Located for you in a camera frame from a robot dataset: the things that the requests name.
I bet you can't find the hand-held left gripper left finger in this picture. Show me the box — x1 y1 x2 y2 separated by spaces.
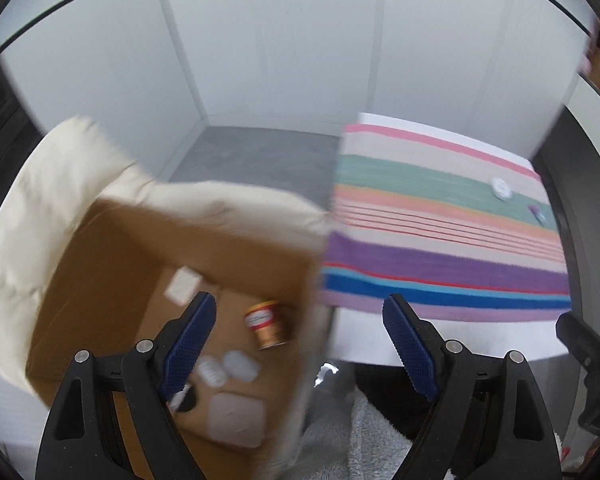
35 291 217 480

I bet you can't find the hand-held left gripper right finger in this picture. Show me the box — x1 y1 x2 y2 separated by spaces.
382 294 563 480

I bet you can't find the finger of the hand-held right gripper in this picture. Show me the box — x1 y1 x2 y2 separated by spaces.
555 312 600 378

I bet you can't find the peach square compact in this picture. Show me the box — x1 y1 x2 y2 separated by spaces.
164 266 202 306

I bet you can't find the black round compact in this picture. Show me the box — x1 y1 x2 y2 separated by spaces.
169 384 199 413

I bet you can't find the brown can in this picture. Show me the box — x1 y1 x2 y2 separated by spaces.
244 300 289 352

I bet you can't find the clear square container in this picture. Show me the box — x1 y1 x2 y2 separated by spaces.
207 392 267 448

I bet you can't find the brown cardboard box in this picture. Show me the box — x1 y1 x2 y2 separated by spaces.
25 197 333 480

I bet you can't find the white table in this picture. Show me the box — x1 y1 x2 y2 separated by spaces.
325 112 578 367

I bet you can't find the black clothing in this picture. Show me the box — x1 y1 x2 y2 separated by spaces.
352 360 433 443

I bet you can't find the striped colourful cloth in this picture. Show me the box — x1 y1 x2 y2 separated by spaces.
317 122 573 323

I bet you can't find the grey fleece blanket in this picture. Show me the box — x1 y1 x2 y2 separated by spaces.
280 390 418 480

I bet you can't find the cream padded chair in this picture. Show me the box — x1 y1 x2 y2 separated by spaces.
0 115 331 396

